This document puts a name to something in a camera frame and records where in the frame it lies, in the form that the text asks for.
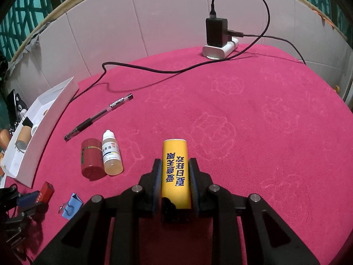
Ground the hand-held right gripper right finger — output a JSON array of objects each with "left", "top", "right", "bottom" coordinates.
[{"left": 188, "top": 159, "right": 320, "bottom": 265}]

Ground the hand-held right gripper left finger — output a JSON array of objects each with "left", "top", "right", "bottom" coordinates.
[{"left": 33, "top": 159, "right": 163, "bottom": 265}]

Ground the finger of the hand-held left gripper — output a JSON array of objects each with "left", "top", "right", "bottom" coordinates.
[
  {"left": 4, "top": 203, "right": 50, "bottom": 250},
  {"left": 0, "top": 186, "right": 40, "bottom": 209}
]

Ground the small red box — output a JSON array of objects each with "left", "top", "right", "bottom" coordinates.
[{"left": 37, "top": 182, "right": 55, "bottom": 203}]

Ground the yellow lighter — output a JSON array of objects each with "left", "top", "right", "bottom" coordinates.
[{"left": 161, "top": 139, "right": 193, "bottom": 224}]

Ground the white cardboard box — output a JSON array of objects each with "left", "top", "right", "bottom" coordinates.
[{"left": 0, "top": 76, "right": 80, "bottom": 187}]

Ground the blue binder clip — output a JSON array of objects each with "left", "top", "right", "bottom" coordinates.
[{"left": 58, "top": 193, "right": 83, "bottom": 219}]

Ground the small dropper bottle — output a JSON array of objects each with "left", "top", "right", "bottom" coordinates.
[{"left": 102, "top": 130, "right": 124, "bottom": 176}]

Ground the orange object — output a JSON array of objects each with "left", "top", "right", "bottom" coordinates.
[{"left": 0, "top": 129, "right": 11, "bottom": 148}]

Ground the red round jar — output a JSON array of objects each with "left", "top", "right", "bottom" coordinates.
[{"left": 81, "top": 138, "right": 107, "bottom": 180}]

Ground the black gel pen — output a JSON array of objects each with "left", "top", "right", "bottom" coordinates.
[{"left": 64, "top": 94, "right": 134, "bottom": 142}]

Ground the black printed card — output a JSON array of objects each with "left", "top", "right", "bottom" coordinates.
[{"left": 7, "top": 90, "right": 28, "bottom": 122}]

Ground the white power strip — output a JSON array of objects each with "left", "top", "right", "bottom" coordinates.
[{"left": 202, "top": 37, "right": 240, "bottom": 60}]

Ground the torn grey paper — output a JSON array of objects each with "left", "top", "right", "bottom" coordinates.
[{"left": 23, "top": 32, "right": 42, "bottom": 54}]

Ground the black charger adapter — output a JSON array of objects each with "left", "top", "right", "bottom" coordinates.
[{"left": 205, "top": 17, "right": 229, "bottom": 48}]

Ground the green lattice window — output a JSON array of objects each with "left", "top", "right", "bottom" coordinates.
[{"left": 0, "top": 0, "right": 353, "bottom": 58}]

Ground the short black cable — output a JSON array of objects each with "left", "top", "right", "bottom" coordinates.
[{"left": 227, "top": 30, "right": 307, "bottom": 65}]

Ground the long black cable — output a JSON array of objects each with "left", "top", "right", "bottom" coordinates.
[{"left": 65, "top": 0, "right": 270, "bottom": 102}]

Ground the bamboo rail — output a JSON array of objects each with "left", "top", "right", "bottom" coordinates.
[{"left": 8, "top": 0, "right": 349, "bottom": 69}]

